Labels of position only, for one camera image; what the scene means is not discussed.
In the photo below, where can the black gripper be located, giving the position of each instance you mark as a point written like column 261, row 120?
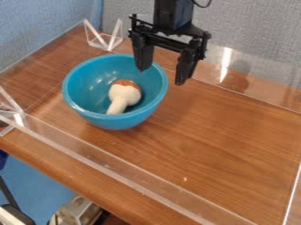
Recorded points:
column 186, row 40

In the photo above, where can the white brown toy mushroom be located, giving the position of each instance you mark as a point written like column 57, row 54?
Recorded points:
column 125, row 94

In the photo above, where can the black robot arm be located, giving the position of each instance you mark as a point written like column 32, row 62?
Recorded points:
column 173, row 13

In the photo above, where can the blue bowl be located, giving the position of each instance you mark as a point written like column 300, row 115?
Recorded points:
column 87, row 83

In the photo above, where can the clear acrylic back barrier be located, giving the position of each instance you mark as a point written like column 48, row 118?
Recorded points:
column 260, row 78

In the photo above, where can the clear acrylic barrier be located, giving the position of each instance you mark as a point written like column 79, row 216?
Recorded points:
column 174, row 197
column 260, row 78

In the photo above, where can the clear acrylic front barrier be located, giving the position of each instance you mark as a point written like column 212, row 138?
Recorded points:
column 174, row 197

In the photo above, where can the white power strip below table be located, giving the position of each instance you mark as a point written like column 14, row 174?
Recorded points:
column 77, row 212

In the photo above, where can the black white object bottom left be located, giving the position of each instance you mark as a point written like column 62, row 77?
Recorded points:
column 11, row 216

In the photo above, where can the clear acrylic corner bracket back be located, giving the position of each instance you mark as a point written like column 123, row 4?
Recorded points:
column 102, row 40

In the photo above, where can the clear acrylic corner bracket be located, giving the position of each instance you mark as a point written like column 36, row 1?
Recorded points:
column 102, row 40
column 11, row 111

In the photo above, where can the clear acrylic corner bracket left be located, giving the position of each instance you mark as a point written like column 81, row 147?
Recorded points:
column 11, row 111

